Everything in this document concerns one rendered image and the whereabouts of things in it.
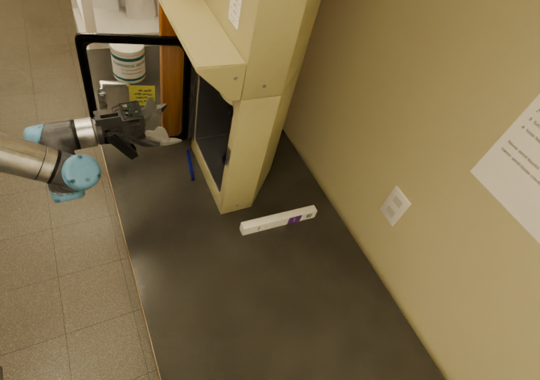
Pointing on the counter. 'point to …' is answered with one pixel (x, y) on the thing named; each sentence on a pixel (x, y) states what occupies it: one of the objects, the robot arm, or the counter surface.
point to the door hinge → (193, 103)
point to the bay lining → (210, 112)
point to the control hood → (205, 42)
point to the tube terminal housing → (260, 71)
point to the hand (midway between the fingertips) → (174, 124)
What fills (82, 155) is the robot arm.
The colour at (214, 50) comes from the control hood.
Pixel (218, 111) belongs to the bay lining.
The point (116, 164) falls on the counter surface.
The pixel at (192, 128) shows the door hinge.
